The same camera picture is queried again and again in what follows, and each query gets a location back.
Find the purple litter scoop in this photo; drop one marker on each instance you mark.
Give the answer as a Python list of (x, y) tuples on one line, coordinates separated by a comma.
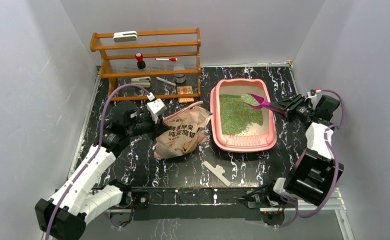
[(258, 102)]

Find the white pen on shelf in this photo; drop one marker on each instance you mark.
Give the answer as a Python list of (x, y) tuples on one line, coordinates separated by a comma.
[(166, 81)]

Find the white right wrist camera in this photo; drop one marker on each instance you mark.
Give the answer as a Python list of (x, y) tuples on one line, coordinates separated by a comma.
[(312, 95)]

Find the red white marker pen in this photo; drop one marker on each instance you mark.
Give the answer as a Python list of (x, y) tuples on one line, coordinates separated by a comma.
[(170, 59)]

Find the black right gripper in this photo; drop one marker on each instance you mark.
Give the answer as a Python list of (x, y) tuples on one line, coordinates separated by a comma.
[(291, 104)]

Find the orange wooden shelf rack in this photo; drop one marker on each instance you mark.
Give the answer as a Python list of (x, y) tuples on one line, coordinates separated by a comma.
[(118, 59)]

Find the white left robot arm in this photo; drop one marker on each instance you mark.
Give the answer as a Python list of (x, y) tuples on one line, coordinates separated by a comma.
[(71, 208)]

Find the cat litter bag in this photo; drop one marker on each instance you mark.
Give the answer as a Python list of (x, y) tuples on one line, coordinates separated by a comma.
[(185, 132)]

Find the pink cat litter box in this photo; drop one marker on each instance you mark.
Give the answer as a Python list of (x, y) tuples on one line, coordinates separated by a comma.
[(237, 127)]

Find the grey stapler lower shelf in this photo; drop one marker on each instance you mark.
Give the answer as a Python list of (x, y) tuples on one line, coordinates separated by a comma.
[(144, 82)]

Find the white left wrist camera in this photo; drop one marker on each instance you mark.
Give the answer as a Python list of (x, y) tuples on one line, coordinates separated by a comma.
[(156, 107)]

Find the small glass jar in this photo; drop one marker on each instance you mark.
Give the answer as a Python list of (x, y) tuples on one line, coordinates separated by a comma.
[(179, 78)]

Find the red black stamp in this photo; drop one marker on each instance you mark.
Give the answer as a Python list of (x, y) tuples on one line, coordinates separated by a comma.
[(140, 61)]

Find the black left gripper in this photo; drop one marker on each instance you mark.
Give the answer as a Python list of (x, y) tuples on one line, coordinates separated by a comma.
[(158, 123)]

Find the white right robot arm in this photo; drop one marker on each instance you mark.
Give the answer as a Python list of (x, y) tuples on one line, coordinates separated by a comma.
[(315, 173)]

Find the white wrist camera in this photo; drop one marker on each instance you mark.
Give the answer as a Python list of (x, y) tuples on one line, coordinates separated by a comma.
[(156, 107), (312, 95)]

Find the grey bag sealing clip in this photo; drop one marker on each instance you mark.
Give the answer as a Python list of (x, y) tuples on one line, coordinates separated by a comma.
[(218, 172)]

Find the orange snack packet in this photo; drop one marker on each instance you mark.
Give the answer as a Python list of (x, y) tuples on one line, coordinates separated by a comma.
[(184, 90)]

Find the white stapler on top shelf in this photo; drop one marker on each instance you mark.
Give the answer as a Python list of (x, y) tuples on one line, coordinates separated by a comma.
[(125, 36)]

